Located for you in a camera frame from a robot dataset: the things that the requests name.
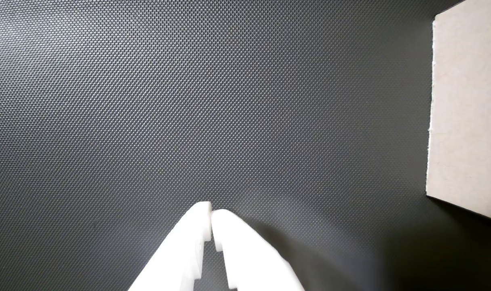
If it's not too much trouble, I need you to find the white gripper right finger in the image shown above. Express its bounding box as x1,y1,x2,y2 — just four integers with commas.
211,209,305,291

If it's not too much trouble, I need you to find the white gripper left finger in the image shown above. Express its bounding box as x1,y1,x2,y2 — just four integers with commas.
128,201,212,291

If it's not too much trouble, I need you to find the small open cardboard box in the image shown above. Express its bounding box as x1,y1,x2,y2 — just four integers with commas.
425,0,491,224

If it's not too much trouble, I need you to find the dark grey textured mat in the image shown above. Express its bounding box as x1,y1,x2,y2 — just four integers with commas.
0,0,491,291

